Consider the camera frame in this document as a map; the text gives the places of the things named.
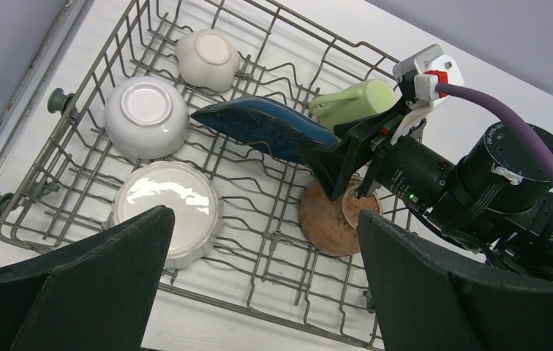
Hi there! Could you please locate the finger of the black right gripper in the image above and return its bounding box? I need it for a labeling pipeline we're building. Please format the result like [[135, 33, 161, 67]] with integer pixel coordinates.
[[300, 112, 405, 201]]

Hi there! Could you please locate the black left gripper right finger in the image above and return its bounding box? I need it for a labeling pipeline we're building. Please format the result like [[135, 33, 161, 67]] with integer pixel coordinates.
[[358, 210, 553, 350]]

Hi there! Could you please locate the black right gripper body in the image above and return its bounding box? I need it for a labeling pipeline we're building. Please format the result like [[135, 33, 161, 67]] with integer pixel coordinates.
[[353, 117, 456, 214]]

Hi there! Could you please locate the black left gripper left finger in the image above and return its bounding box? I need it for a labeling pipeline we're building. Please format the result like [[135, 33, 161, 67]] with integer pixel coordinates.
[[0, 205, 176, 350]]

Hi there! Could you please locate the blue leaf-shaped dish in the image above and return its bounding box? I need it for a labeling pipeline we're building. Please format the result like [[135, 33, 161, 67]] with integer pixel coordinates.
[[190, 95, 337, 164]]

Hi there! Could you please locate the tan brown bowl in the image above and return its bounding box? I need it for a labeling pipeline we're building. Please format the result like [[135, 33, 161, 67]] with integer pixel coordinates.
[[298, 176, 383, 257]]

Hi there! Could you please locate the green mug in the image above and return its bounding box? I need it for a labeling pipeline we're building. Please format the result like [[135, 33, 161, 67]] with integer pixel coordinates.
[[309, 80, 396, 133]]

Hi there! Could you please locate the white scalloped bowl black rim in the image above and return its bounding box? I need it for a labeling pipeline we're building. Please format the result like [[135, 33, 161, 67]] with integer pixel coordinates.
[[104, 161, 224, 270]]

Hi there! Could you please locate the small white lobed bowl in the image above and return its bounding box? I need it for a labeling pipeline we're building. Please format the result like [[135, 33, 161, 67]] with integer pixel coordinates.
[[176, 29, 240, 92]]

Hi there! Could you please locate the plain white bowl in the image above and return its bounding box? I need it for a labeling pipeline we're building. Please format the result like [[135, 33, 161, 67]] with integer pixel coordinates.
[[104, 76, 189, 160]]

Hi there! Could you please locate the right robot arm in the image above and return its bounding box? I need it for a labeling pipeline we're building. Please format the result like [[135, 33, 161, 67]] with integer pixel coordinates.
[[300, 119, 553, 281]]

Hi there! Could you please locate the grey wire dish rack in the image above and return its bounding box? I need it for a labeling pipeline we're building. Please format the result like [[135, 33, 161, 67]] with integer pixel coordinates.
[[0, 1, 399, 350]]

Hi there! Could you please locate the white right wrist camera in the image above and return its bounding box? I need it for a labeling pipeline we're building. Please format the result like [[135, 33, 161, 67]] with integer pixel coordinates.
[[391, 44, 464, 145]]

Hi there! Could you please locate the aluminium table edge rail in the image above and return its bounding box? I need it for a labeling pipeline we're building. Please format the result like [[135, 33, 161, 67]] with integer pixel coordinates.
[[0, 1, 92, 167]]

